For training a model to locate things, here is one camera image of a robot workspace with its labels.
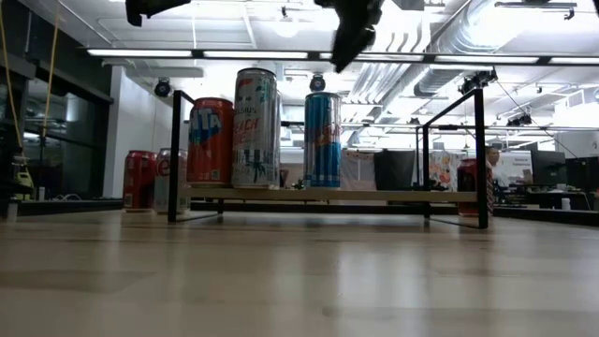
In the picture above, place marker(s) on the black ceiling spotlight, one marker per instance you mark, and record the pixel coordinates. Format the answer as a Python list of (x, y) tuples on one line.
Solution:
[(317, 83), (162, 88)]

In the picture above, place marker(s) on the red Coca-Cola can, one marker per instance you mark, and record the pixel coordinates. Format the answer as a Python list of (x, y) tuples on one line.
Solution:
[(466, 180), (138, 182)]

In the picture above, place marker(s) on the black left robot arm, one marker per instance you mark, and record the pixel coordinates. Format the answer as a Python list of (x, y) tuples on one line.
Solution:
[(135, 11)]

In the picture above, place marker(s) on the white cup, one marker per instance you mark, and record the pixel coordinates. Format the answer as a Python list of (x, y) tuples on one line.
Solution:
[(566, 204), (11, 210)]

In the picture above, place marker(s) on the overhead LED light bar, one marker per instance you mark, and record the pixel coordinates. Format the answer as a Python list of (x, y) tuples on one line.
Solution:
[(255, 54)]

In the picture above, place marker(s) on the black track light cluster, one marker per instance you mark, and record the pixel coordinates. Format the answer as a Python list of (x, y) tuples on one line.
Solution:
[(515, 121), (470, 84)]

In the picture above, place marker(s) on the black panel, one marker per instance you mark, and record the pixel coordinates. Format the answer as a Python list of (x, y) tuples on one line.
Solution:
[(395, 171)]

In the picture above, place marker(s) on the blue silver Red Bull can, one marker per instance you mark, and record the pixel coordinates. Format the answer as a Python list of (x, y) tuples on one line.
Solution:
[(323, 150)]

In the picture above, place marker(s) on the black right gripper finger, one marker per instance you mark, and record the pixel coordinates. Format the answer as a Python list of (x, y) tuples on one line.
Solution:
[(351, 47)]

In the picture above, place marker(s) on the black monitor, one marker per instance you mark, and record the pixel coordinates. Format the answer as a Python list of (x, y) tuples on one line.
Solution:
[(547, 168), (582, 174)]

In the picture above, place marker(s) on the white cloth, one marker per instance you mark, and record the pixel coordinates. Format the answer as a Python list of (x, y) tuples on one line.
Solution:
[(358, 171)]

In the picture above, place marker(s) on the person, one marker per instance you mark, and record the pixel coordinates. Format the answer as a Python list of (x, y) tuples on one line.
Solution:
[(501, 177)]

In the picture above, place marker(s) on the yellow-green plug device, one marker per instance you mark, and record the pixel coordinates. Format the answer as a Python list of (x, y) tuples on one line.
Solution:
[(24, 180)]

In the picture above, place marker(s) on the white sign board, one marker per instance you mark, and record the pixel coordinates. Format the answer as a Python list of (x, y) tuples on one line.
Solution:
[(517, 161)]

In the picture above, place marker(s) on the small white bottle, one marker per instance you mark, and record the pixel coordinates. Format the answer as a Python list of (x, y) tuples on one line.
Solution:
[(42, 194)]

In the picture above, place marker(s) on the wooden shelf with black frame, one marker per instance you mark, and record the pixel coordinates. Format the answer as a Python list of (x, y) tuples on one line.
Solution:
[(327, 195)]

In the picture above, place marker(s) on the orange Fanta can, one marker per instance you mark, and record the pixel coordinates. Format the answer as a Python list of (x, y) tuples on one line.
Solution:
[(210, 154)]

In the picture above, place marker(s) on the silver Diet Coke can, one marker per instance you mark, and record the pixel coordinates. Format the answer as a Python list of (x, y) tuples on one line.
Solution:
[(160, 187)]

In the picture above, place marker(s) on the colourful cloth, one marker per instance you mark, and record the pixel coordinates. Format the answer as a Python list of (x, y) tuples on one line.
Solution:
[(442, 171)]

